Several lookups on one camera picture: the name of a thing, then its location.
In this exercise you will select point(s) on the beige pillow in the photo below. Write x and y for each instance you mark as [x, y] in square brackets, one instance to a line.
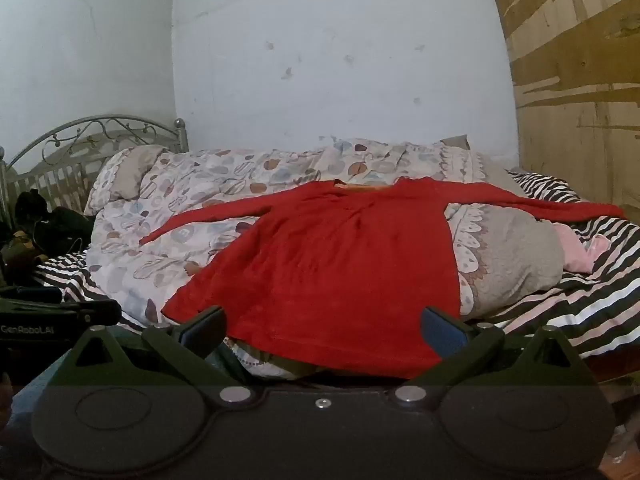
[132, 172]

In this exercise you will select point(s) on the red long-sleeve shirt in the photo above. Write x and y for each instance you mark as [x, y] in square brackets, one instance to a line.
[340, 270]

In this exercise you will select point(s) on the black white striped bed sheet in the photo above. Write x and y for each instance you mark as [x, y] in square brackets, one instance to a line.
[600, 300]

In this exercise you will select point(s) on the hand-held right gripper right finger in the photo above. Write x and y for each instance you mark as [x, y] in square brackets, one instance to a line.
[442, 334]

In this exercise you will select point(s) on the pink cloth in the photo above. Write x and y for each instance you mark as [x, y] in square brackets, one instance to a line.
[580, 250]

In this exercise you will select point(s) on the printed beige quilt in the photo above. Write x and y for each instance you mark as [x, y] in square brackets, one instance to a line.
[210, 175]

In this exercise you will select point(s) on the pile of dark clothes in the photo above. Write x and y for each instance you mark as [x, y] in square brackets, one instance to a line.
[45, 230]

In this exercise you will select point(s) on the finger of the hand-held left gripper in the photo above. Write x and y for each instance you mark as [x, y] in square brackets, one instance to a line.
[95, 312]

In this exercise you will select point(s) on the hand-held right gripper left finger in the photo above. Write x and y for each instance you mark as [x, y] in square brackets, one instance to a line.
[206, 329]

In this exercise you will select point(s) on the wooden board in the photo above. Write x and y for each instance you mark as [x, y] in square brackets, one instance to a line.
[575, 85]

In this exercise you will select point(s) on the metal bed headboard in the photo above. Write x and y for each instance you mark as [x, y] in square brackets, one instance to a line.
[75, 135]

